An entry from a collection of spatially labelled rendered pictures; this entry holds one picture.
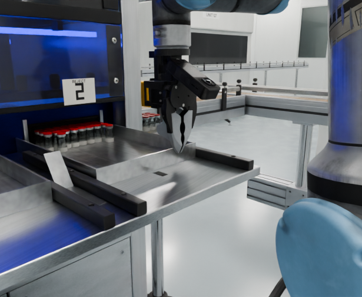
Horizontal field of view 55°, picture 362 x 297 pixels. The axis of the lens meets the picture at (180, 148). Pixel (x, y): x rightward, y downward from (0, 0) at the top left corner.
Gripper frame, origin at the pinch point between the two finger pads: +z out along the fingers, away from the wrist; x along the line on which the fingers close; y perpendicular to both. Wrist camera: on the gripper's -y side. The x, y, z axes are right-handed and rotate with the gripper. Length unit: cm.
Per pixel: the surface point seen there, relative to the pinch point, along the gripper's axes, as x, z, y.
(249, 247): -109, 91, 51
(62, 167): 23.5, 0.1, 6.4
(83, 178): 22.1, 1.5, 1.8
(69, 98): 10.1, -9.5, 26.7
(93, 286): 8, 43, 28
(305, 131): -86, 12, 11
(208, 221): -117, 91, 89
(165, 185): 10.8, 3.7, -6.6
